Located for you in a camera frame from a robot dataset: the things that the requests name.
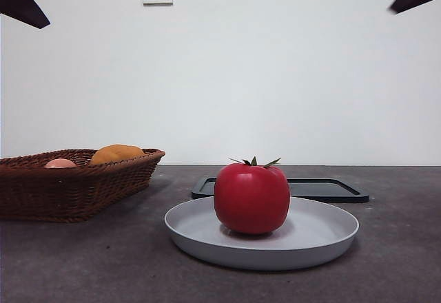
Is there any red tomato with green stem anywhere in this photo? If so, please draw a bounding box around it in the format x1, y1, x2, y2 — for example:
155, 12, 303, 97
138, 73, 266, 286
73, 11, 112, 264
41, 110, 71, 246
213, 156, 291, 236

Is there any pink-beige egg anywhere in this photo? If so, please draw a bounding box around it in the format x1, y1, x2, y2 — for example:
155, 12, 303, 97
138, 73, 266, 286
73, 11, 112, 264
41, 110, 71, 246
43, 158, 78, 169

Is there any yellow-brown potato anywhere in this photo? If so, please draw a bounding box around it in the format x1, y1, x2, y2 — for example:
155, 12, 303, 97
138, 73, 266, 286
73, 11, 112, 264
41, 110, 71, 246
90, 144, 146, 166

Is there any brown woven wicker basket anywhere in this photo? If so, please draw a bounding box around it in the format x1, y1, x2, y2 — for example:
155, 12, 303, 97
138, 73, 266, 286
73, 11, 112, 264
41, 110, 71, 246
0, 148, 166, 224

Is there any black rectangular tray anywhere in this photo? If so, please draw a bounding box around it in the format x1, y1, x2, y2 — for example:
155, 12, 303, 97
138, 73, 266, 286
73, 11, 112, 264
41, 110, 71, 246
191, 176, 370, 204

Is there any pale grey round plate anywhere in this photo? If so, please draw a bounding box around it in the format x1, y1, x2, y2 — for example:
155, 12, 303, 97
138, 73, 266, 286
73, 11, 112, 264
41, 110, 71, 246
164, 195, 360, 271

